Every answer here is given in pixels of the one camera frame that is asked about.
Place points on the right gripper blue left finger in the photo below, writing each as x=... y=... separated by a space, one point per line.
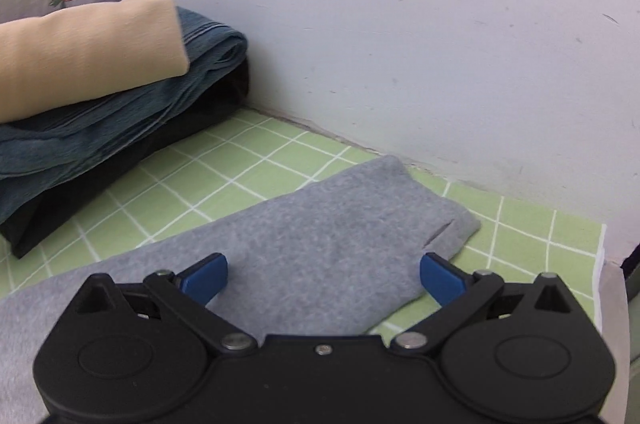
x=205 y=279

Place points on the folded beige garment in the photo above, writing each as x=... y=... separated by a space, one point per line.
x=85 y=52

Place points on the grey zip hoodie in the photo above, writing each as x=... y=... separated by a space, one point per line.
x=334 y=258

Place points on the folded black garment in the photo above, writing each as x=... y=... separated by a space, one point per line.
x=33 y=222

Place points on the green grid mat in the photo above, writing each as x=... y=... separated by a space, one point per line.
x=251 y=158

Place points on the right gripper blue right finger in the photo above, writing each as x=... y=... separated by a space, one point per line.
x=443 y=281

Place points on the folded blue jeans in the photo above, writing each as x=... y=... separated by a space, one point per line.
x=51 y=148

